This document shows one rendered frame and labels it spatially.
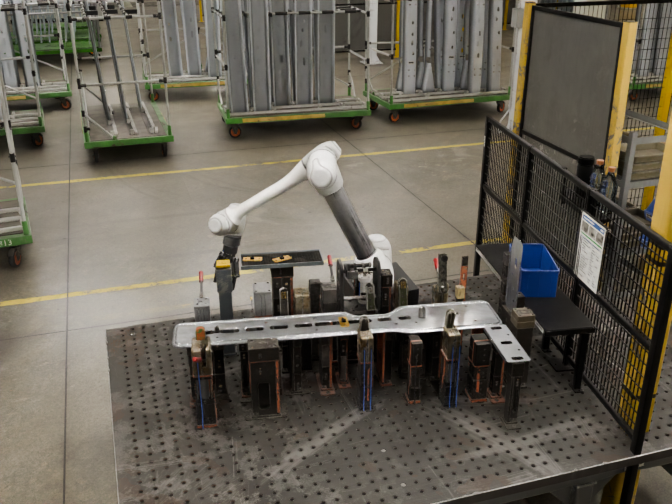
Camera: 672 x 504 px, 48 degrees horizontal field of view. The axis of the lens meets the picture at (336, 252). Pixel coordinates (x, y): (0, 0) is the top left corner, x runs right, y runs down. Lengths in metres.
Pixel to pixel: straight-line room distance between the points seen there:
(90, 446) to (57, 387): 0.66
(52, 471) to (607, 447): 2.67
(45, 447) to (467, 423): 2.30
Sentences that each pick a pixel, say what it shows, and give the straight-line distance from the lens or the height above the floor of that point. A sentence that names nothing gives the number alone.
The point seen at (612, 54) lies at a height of 1.79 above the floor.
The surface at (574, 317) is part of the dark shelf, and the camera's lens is 3.33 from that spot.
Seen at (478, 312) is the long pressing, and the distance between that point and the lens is 3.33.
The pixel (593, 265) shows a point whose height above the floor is 1.26.
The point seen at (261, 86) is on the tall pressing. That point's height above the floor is 0.61.
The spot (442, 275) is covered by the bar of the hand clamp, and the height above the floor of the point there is 1.12.
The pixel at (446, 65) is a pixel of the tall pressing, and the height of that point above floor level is 0.67.
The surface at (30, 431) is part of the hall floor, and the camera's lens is 4.55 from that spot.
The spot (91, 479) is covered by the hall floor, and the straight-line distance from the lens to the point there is 4.11.
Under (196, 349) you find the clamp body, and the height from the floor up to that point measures 1.06.
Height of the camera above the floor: 2.56
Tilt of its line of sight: 24 degrees down
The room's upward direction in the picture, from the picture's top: straight up
